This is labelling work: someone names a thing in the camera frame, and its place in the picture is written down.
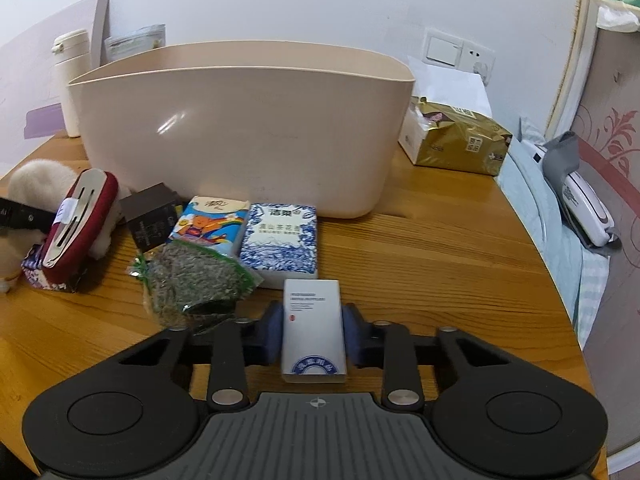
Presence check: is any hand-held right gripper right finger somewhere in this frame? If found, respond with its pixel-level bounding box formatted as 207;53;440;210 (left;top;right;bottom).
341;302;521;411

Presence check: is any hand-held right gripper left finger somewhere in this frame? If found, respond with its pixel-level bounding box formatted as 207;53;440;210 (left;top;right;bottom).
117;301;285;409

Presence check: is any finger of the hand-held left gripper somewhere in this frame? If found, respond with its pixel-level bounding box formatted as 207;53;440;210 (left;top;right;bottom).
0;197;56;231

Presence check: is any white rectangular box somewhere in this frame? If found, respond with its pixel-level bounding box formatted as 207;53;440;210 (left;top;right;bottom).
280;278;348;385

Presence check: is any blue white tissue pack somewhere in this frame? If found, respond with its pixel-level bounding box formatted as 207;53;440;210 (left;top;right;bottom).
239;202;319;288

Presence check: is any green bag of seeds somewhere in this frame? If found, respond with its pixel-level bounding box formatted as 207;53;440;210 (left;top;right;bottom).
127;240;262;333

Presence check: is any cartoon print tissue pack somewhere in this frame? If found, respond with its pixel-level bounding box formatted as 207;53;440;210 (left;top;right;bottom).
167;195;252;266

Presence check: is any beige plastic storage basket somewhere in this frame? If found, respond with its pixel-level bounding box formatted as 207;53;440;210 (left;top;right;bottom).
66;41;417;219

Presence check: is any small blue patterned packet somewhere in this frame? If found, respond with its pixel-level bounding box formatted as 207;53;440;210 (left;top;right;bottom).
21;245;86;293

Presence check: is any dark brown box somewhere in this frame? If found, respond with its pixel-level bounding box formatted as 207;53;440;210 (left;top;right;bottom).
120;182;183;251

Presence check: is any white thermos bottle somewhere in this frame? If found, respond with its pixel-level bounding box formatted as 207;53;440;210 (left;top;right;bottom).
52;30;91;138

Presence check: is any pink grey board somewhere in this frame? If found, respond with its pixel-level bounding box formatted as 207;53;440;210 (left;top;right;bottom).
0;0;111;176

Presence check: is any banana print snack bag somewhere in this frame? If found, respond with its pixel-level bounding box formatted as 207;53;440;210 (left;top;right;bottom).
104;24;167;63

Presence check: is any light blue bedding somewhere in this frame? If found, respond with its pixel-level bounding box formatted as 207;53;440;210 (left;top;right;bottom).
497;117;613;351

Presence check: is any gold tissue pack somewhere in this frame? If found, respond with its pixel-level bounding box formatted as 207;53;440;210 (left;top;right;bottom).
398;96;513;177

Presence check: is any white handheld device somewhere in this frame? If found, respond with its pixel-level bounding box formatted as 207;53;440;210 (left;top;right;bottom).
520;140;615;247

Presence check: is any white paper bag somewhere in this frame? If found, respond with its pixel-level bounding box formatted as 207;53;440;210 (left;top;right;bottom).
407;57;493;121

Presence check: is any floral bed headboard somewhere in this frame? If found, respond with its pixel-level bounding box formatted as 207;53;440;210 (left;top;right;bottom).
547;0;640;461

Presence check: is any white plastic bag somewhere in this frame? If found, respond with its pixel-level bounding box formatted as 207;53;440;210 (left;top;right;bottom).
597;5;640;32

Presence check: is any white wall socket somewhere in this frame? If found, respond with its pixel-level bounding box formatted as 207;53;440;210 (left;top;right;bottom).
457;42;496;83

